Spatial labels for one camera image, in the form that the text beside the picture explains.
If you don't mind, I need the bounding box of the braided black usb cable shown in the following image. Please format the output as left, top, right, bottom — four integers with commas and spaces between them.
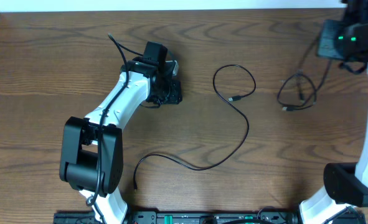
276, 34, 333, 112

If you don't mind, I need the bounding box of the smooth black usb cable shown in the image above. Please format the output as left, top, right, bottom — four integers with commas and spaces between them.
133, 64, 257, 190

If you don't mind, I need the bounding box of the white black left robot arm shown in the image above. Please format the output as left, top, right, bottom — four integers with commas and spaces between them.
59, 42, 182, 223

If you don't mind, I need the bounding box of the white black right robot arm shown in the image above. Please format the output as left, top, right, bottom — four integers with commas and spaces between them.
297, 0, 368, 223

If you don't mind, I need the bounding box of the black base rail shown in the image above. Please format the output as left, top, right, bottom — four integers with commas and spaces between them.
53, 210, 367, 224

